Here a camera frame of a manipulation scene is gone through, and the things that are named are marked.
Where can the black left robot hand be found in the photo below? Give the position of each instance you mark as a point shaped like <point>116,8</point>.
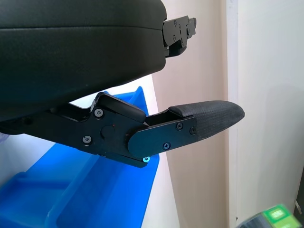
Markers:
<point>71,52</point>

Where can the green white box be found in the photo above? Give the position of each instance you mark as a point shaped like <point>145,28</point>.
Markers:
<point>279,215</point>

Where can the blue plastic tray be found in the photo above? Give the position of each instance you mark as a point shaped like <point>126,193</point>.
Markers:
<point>83,190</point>

